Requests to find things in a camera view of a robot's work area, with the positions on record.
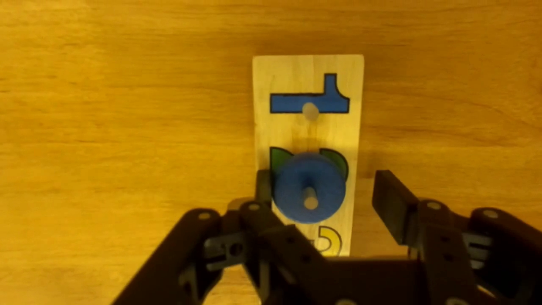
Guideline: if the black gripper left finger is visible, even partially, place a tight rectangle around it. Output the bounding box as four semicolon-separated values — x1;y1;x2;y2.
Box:
112;167;343;305

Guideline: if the wooden holder board with shapes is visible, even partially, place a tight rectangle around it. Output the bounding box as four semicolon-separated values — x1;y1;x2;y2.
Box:
251;52;366;259

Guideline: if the blue round knobbed puzzle piece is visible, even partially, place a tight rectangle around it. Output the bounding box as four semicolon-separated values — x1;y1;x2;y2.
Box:
271;153;348;225

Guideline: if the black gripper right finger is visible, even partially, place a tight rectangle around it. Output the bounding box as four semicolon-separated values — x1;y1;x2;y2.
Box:
371;167;542;305

